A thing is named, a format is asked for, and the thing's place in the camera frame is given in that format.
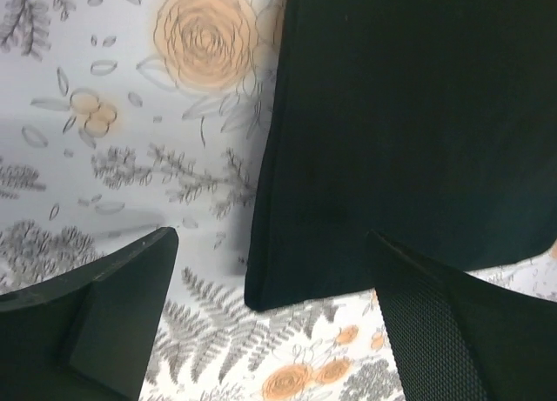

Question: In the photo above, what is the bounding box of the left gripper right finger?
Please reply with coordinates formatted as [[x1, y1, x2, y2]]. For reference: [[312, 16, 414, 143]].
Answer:
[[367, 231, 556, 400]]

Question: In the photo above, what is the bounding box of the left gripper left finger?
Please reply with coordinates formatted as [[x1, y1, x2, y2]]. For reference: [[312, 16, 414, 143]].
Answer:
[[1, 227, 178, 401]]

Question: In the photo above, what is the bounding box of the black t-shirt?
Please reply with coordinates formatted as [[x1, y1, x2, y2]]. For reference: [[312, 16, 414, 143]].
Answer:
[[244, 0, 556, 311]]

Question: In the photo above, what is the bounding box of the floral table mat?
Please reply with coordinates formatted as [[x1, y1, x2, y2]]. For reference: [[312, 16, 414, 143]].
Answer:
[[1, 0, 556, 400]]

